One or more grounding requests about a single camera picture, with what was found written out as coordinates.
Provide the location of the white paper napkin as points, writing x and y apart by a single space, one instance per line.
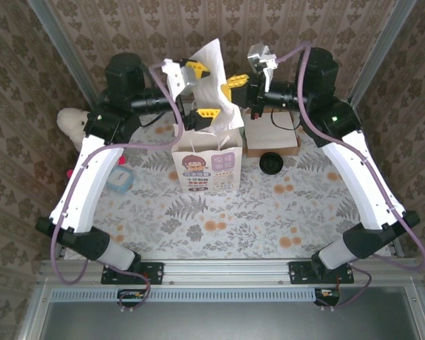
212 71

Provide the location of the white cartoon print paper bag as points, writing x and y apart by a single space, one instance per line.
198 148

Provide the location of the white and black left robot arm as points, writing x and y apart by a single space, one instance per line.
88 184

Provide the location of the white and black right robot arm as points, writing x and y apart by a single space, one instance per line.
361 177

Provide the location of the flat white paper bags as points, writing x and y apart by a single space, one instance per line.
269 136

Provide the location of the brown cardboard napkin box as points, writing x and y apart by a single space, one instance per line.
269 153

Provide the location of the white plush animal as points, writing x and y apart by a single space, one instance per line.
69 122

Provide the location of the black plastic cup lid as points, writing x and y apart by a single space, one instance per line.
271 163

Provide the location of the pink striped plush doll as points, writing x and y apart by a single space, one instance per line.
122 160

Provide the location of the small blue alarm clock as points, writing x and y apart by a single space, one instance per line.
118 180

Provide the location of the floral table cover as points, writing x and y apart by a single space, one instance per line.
233 233

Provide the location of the black connector board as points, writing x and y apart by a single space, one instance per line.
327 295
131 297

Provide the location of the grey metal panel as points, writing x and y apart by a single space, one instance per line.
216 322

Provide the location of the aluminium frame post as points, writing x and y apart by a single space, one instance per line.
68 53
380 53

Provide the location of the wide aluminium base rail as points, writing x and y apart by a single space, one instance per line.
226 271

